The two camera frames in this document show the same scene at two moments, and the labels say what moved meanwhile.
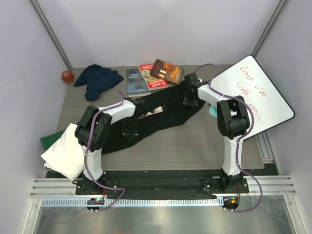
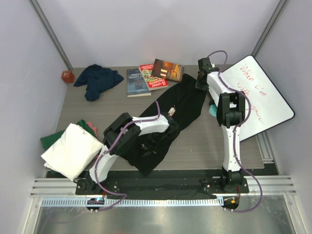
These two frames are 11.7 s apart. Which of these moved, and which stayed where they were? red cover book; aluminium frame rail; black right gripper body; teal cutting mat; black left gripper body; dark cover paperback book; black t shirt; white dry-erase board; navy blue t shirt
Moved: black t shirt; black right gripper body; black left gripper body
Stayed: teal cutting mat; white dry-erase board; aluminium frame rail; red cover book; navy blue t shirt; dark cover paperback book
